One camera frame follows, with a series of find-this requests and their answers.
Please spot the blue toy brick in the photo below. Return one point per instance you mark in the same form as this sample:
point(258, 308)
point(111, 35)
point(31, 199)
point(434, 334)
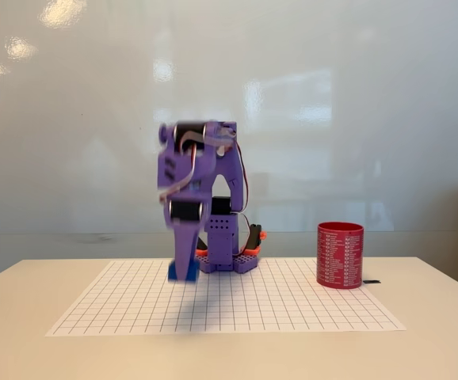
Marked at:
point(191, 273)

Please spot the black clamp with orange pad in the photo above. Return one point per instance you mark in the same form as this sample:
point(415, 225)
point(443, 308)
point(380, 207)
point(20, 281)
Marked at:
point(202, 247)

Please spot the purple robot arm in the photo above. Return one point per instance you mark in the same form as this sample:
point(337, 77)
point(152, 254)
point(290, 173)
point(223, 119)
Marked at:
point(225, 166)

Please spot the white grid paper sheet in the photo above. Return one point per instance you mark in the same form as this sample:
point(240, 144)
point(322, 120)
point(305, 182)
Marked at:
point(276, 301)

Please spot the small flat black object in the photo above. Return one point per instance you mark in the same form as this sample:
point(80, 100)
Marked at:
point(371, 282)

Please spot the purple gripper black servo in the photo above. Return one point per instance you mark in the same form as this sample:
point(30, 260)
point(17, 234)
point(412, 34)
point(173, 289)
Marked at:
point(185, 211)

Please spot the red cup with white print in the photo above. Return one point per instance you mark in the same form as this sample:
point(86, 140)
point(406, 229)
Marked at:
point(340, 255)

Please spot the black clamp with orange knob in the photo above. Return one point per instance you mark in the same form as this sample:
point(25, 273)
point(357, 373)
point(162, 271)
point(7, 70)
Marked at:
point(256, 237)

